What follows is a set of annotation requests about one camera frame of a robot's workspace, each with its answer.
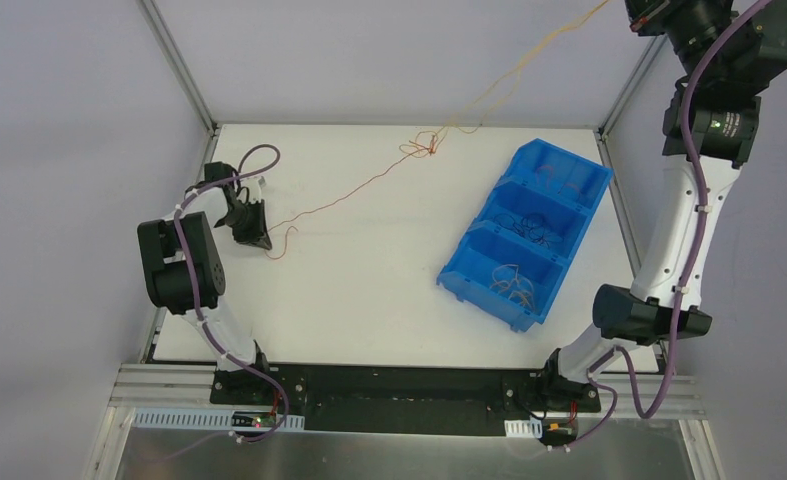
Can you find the aluminium frame rail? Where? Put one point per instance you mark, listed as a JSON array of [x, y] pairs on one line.
[[179, 396]]

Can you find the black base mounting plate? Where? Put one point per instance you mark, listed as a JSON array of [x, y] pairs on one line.
[[405, 400]]

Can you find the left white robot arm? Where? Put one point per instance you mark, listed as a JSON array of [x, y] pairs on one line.
[[184, 273]]

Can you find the blue plastic compartment bin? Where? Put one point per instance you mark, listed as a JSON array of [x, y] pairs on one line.
[[513, 258]]

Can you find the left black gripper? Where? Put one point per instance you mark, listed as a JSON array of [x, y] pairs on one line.
[[244, 216]]

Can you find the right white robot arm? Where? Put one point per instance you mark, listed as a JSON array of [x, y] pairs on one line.
[[729, 59]]

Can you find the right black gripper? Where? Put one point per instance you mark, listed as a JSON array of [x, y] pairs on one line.
[[649, 23]]

